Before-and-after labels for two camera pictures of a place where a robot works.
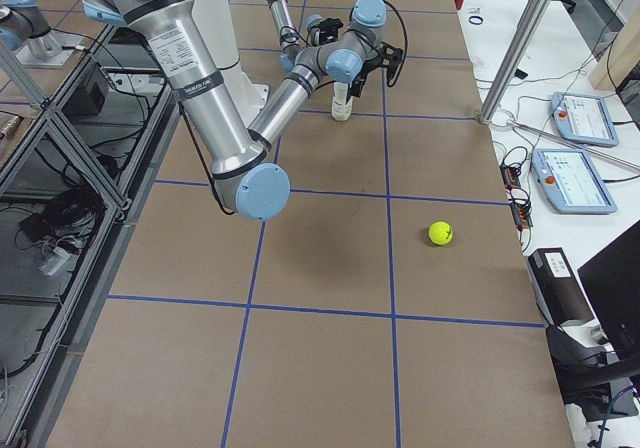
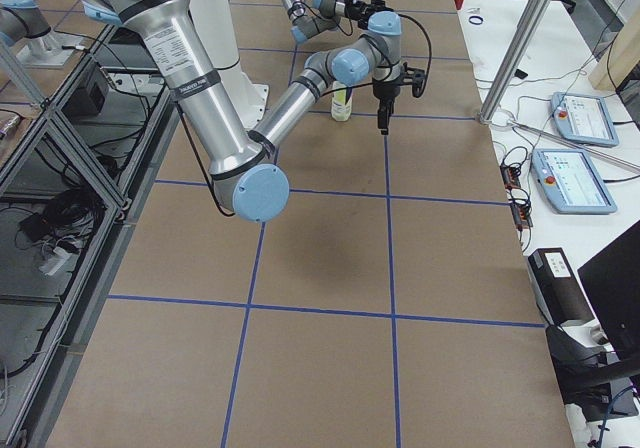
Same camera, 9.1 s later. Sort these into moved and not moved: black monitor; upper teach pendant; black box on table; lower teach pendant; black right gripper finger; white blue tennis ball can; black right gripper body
Moved: black right gripper body; black right gripper finger
Not moved: black monitor; upper teach pendant; lower teach pendant; white blue tennis ball can; black box on table
